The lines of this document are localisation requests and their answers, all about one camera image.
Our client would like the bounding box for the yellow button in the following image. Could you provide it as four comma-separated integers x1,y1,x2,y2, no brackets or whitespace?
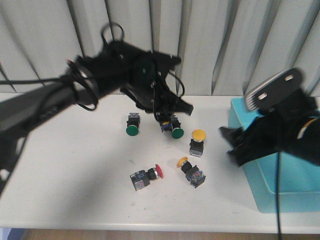
177,156,206,189
189,129,207,158

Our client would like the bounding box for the yellow button lying down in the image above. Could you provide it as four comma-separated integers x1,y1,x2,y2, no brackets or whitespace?
177,156,206,189

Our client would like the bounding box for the light blue plastic box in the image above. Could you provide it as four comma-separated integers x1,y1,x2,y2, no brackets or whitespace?
228,97,320,213

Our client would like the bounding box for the red button lying down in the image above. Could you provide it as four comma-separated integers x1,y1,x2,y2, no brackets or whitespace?
130,164,164,191

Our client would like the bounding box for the green button far left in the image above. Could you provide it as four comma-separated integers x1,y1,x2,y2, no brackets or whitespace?
125,112,140,136

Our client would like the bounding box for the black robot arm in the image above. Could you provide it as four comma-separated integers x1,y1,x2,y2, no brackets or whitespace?
219,96,320,166
0,40,193,189

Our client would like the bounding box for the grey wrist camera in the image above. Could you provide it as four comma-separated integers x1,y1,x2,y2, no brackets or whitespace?
244,68,303,111

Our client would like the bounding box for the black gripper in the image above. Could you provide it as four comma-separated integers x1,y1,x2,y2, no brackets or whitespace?
77,41,194,122
219,96,315,167

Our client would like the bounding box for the green button near centre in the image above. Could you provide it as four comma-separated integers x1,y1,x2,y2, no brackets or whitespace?
159,114,185,139

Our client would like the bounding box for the white pleated curtain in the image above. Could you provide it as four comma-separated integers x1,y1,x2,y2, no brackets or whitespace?
0,0,320,96

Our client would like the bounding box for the green button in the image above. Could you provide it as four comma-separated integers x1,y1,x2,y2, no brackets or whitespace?
159,114,185,139
125,112,140,136

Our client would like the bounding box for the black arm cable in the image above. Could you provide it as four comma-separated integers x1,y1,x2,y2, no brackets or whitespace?
274,149,283,240
0,22,186,121

